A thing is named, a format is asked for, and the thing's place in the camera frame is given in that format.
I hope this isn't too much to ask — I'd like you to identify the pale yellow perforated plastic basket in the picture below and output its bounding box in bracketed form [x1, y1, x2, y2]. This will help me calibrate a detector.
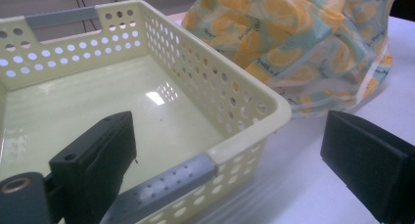
[0, 0, 293, 224]

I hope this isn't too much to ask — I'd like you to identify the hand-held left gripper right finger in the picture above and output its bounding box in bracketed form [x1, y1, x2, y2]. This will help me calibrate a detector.
[319, 110, 415, 224]

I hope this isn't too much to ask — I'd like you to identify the orange slice print tote bag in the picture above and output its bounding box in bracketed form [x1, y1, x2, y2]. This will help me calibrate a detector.
[181, 0, 399, 118]

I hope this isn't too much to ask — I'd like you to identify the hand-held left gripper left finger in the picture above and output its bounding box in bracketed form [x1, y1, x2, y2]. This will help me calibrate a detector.
[48, 110, 138, 224]

